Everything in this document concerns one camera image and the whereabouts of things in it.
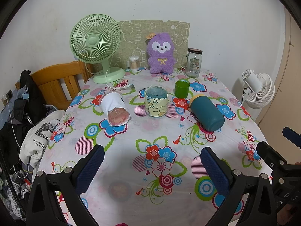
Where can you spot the pile of dark clothes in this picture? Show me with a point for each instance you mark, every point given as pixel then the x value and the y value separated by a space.
pixel 11 193

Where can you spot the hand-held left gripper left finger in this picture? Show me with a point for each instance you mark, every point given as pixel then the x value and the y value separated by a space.
pixel 90 168

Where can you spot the black bag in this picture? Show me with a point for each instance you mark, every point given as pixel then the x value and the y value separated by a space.
pixel 22 113

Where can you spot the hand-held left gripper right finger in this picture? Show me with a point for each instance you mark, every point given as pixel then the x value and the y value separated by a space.
pixel 215 171

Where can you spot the white standing fan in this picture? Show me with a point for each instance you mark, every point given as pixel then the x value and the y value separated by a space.
pixel 259 90

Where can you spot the purple plush toy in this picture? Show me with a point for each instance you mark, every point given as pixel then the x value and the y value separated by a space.
pixel 161 56

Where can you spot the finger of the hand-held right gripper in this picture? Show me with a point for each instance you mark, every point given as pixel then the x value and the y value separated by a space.
pixel 292 135
pixel 270 153

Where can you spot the teal bottle with yellow rim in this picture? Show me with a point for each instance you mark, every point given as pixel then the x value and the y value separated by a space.
pixel 207 113

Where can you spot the glass cup with white sleeve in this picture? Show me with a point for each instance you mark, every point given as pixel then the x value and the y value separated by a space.
pixel 114 107

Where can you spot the green plastic cup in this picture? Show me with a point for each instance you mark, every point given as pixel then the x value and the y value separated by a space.
pixel 182 90

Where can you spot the green desk fan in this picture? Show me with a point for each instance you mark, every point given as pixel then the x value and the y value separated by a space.
pixel 94 40

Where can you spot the floral tablecloth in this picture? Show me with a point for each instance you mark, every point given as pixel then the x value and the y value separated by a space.
pixel 141 134

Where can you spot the white printed shirt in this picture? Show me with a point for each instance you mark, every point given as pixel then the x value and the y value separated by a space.
pixel 37 134

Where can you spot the wooden chair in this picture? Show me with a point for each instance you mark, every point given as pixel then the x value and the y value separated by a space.
pixel 54 84

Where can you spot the glass jar with dark lid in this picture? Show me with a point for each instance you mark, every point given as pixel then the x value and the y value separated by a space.
pixel 194 63

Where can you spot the person's right hand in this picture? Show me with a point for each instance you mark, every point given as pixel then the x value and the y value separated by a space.
pixel 289 215

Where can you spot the cotton swab container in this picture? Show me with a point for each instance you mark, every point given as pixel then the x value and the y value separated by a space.
pixel 134 63

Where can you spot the glass cup with yellow sleeve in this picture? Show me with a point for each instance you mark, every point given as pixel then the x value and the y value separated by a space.
pixel 156 104

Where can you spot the black jacket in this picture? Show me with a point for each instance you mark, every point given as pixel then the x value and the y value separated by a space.
pixel 27 82

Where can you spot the patterned grey-green board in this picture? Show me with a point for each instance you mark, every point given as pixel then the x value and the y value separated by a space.
pixel 141 31

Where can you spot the beige door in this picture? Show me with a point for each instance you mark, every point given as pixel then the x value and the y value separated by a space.
pixel 291 75

